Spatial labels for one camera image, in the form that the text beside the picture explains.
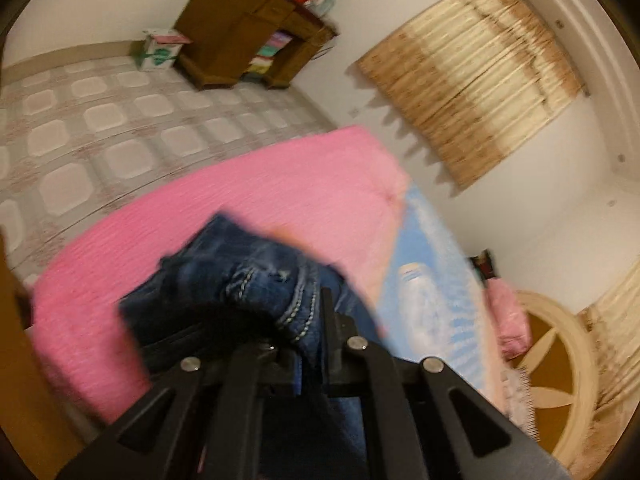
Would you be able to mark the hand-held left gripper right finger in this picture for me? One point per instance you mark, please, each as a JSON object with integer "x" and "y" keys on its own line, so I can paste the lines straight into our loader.
{"x": 330, "y": 330}

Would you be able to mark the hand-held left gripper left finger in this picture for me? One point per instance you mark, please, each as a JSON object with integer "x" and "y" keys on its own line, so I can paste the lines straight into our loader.
{"x": 250, "y": 367}

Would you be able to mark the dark blue denim pants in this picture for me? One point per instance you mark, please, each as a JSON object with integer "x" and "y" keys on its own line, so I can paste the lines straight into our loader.
{"x": 250, "y": 280}

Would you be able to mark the pink and blue printed blanket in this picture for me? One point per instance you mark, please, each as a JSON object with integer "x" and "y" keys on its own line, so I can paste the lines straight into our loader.
{"x": 310, "y": 195}

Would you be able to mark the dark red-black object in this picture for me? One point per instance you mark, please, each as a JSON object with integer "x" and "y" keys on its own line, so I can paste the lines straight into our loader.
{"x": 484, "y": 265}

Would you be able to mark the pink pillow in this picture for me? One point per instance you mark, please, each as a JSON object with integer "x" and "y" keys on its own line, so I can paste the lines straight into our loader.
{"x": 507, "y": 320}

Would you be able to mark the white lace cloth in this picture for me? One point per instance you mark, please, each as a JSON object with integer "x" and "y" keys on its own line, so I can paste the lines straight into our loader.
{"x": 517, "y": 395}

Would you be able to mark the brown wooden cabinet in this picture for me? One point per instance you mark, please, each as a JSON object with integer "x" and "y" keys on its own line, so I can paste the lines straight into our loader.
{"x": 25, "y": 360}

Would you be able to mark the round cream wooden headboard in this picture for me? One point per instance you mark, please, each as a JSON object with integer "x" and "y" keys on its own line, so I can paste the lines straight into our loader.
{"x": 580, "y": 350}

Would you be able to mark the stack of colourful folded cloths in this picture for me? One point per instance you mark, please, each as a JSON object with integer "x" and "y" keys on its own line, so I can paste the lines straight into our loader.
{"x": 270, "y": 52}

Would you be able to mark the beige pleated window curtain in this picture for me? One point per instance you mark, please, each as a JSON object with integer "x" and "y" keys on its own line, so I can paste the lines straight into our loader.
{"x": 470, "y": 80}
{"x": 617, "y": 340}

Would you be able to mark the brown wooden desk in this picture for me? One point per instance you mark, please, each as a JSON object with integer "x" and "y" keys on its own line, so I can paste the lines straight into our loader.
{"x": 235, "y": 25}

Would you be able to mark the white and green cardboard box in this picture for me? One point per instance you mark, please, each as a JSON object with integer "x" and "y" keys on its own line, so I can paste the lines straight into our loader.
{"x": 159, "y": 50}

